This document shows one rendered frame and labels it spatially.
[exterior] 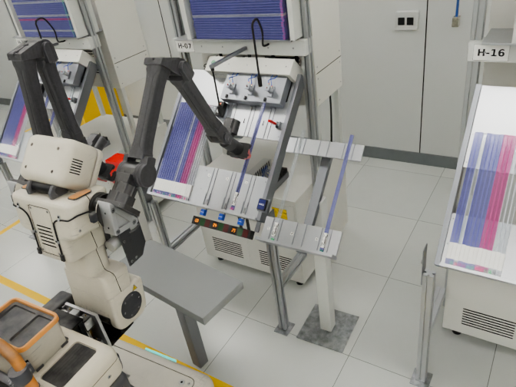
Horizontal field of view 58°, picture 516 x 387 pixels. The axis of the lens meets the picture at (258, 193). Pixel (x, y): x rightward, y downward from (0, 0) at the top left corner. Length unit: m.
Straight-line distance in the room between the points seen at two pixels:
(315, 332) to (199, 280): 0.78
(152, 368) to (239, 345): 0.54
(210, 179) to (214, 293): 0.61
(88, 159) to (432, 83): 2.67
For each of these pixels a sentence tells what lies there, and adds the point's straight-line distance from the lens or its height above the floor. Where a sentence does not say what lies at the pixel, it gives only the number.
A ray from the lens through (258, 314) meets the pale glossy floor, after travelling 2.65.
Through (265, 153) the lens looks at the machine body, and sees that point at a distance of 2.85.
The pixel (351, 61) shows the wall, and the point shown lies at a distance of 3.76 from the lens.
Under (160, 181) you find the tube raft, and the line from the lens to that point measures 2.45.
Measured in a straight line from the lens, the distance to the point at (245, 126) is 2.26.
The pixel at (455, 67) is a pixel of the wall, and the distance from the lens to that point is 3.56.
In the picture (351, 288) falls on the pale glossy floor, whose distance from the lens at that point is 2.74.
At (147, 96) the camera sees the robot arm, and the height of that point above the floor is 1.45.
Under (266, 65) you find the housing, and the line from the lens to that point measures 2.25.
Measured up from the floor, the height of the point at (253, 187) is 0.81.
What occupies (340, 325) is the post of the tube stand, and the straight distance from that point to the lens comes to 2.53.
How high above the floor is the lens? 1.90
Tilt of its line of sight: 32 degrees down
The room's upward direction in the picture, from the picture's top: 9 degrees counter-clockwise
